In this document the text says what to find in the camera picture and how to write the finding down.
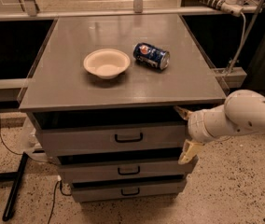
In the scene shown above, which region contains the grey drawer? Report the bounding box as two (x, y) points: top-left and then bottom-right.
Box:
(58, 157), (198, 183)
(36, 121), (188, 156)
(72, 178), (186, 203)

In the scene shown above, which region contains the white power strip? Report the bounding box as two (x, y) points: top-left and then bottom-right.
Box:
(198, 0), (243, 17)

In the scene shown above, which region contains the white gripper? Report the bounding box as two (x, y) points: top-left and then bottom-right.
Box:
(174, 106), (223, 164)

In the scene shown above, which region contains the black top drawer handle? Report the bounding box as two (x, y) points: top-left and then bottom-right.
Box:
(114, 133), (144, 144)

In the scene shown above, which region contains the blue pepsi can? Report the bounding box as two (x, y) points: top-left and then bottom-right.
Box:
(133, 42), (170, 70)

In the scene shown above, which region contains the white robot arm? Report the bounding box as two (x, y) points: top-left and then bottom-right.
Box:
(174, 90), (265, 164)

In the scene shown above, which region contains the white power cable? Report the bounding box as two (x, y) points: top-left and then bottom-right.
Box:
(224, 12), (247, 77)

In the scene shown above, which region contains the grey top drawer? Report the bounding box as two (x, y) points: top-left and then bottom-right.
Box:
(36, 121), (188, 156)

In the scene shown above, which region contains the black drawer handle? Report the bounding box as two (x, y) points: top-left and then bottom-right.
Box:
(118, 166), (141, 175)
(120, 188), (140, 197)
(114, 133), (144, 144)

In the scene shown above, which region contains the grey middle drawer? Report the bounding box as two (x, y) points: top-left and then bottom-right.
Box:
(58, 157), (198, 183)

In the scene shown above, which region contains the black bottom drawer handle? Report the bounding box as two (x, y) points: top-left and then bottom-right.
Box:
(120, 188), (140, 197)

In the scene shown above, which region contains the black metal floor stand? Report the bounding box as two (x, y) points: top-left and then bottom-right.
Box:
(0, 153), (29, 222)

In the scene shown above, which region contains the black middle drawer handle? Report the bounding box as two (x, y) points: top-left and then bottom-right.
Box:
(118, 166), (141, 175)

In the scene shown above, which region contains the grey drawer cabinet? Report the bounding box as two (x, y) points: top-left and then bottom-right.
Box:
(20, 15), (225, 192)

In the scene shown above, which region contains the white paper bowl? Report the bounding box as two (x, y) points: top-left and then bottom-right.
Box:
(82, 49), (131, 79)

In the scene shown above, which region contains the black floor cable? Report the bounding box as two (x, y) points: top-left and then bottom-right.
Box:
(0, 107), (24, 157)

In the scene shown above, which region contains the grey bottom drawer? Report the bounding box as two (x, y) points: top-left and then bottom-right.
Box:
(72, 178), (186, 203)

